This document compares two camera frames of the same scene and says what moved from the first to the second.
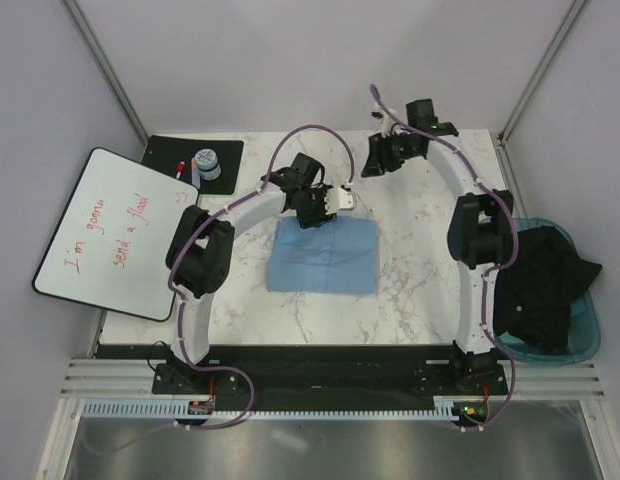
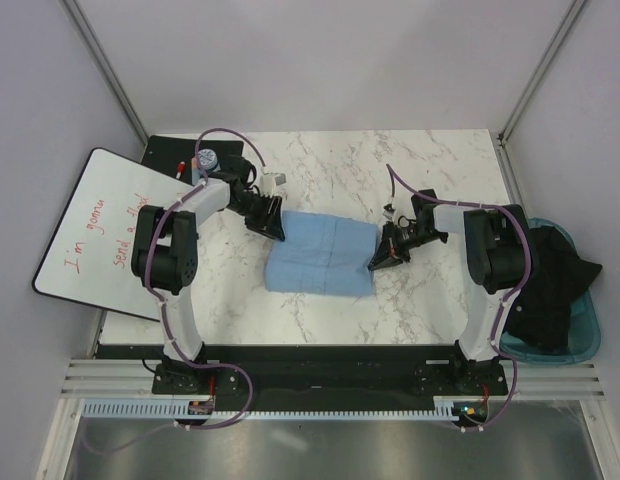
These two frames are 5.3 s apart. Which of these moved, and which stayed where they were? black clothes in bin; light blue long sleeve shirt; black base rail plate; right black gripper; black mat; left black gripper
Moved: right black gripper; left black gripper
Stayed: black mat; black clothes in bin; black base rail plate; light blue long sleeve shirt
